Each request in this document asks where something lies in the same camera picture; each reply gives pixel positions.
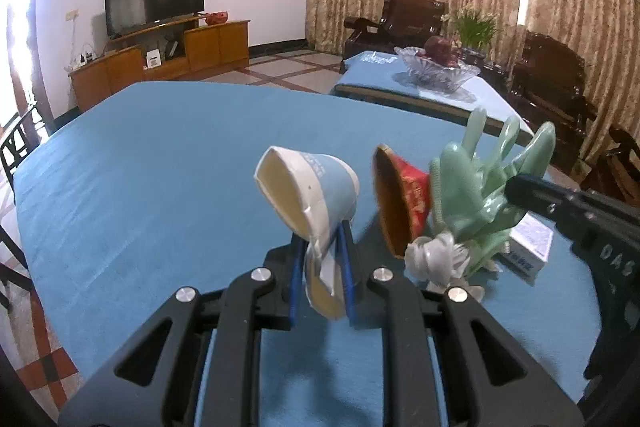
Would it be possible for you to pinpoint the white power strip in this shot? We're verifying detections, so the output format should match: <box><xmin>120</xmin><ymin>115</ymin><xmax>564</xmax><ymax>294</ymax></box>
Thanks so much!
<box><xmin>66</xmin><ymin>48</ymin><xmax>99</xmax><ymax>70</ymax></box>

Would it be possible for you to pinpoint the small blue white box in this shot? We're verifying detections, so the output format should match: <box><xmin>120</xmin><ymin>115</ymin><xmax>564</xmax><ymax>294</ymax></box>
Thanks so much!
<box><xmin>497</xmin><ymin>212</ymin><xmax>556</xmax><ymax>281</ymax></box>

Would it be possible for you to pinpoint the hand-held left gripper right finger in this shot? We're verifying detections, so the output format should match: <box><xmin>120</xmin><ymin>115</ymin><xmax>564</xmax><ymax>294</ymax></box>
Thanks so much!
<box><xmin>337</xmin><ymin>219</ymin><xmax>586</xmax><ymax>427</ymax></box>

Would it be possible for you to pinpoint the crushed blue white paper cup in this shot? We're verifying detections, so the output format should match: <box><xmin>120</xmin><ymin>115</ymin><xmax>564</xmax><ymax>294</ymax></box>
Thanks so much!
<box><xmin>254</xmin><ymin>146</ymin><xmax>361</xmax><ymax>321</ymax></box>

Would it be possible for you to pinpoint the pale blue table cloth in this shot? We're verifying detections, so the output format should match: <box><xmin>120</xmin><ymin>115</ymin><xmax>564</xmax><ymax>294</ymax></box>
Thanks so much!
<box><xmin>334</xmin><ymin>51</ymin><xmax>534</xmax><ymax>138</ymax></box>

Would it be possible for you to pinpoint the pile of red apples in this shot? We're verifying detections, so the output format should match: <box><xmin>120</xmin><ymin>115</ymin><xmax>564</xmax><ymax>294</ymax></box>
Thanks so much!
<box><xmin>424</xmin><ymin>36</ymin><xmax>460</xmax><ymax>68</ymax></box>

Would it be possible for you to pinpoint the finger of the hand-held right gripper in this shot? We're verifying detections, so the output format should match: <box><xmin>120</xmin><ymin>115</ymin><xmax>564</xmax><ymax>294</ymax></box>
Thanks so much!
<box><xmin>505</xmin><ymin>174</ymin><xmax>592</xmax><ymax>229</ymax></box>

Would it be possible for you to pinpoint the green rubber glove pair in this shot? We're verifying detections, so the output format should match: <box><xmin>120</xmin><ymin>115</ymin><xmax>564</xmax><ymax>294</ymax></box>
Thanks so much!
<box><xmin>429</xmin><ymin>107</ymin><xmax>557</xmax><ymax>276</ymax></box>

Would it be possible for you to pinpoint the glass fruit bowl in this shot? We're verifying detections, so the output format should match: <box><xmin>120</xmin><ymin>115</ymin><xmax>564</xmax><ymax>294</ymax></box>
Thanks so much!
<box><xmin>393</xmin><ymin>46</ymin><xmax>481</xmax><ymax>96</ymax></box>

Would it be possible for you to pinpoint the dark wooden armchair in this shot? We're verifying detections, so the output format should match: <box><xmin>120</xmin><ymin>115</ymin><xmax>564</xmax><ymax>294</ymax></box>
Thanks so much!
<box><xmin>342</xmin><ymin>0</ymin><xmax>447</xmax><ymax>74</ymax></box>
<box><xmin>509</xmin><ymin>29</ymin><xmax>599</xmax><ymax>174</ymax></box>

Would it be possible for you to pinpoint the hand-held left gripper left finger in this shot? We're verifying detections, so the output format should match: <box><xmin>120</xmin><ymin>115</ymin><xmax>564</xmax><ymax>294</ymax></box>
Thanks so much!
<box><xmin>57</xmin><ymin>234</ymin><xmax>308</xmax><ymax>427</ymax></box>

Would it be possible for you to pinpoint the dark wooden chair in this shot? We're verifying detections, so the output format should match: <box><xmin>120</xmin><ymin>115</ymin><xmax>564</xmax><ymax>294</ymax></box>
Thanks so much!
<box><xmin>0</xmin><ymin>104</ymin><xmax>46</xmax><ymax>182</ymax></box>
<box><xmin>0</xmin><ymin>222</ymin><xmax>37</xmax><ymax>314</ymax></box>

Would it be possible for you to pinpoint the red paper cup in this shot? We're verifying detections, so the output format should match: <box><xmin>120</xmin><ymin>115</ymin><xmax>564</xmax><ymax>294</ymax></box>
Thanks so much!
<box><xmin>372</xmin><ymin>143</ymin><xmax>432</xmax><ymax>261</ymax></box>

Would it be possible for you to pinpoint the dark wooden sofa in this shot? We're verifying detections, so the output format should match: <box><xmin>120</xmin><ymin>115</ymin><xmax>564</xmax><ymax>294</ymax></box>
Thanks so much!
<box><xmin>582</xmin><ymin>126</ymin><xmax>640</xmax><ymax>208</ymax></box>

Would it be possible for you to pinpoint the crumpled white tissue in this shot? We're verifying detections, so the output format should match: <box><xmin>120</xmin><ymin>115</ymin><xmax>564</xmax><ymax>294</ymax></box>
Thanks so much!
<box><xmin>404</xmin><ymin>234</ymin><xmax>474</xmax><ymax>294</ymax></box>

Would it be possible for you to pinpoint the dark wooden side table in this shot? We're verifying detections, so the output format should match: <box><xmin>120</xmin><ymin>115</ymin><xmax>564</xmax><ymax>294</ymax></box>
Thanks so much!
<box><xmin>479</xmin><ymin>61</ymin><xmax>513</xmax><ymax>94</ymax></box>

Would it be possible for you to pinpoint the green potted plant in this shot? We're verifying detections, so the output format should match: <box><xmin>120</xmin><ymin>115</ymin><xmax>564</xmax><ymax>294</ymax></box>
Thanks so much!
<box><xmin>449</xmin><ymin>7</ymin><xmax>502</xmax><ymax>58</ymax></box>

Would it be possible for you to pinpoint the dark coffee table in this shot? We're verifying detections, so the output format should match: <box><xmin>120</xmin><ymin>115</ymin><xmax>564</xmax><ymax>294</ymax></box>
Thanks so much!
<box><xmin>331</xmin><ymin>83</ymin><xmax>532</xmax><ymax>144</ymax></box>

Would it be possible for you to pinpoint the blue tablecloth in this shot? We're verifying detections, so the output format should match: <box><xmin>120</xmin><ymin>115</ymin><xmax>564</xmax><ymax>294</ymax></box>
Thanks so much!
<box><xmin>12</xmin><ymin>81</ymin><xmax>601</xmax><ymax>427</ymax></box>

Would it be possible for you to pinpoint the wooden television cabinet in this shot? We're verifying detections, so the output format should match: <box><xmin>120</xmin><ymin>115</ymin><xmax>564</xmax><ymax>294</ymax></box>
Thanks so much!
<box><xmin>68</xmin><ymin>19</ymin><xmax>251</xmax><ymax>112</ymax></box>

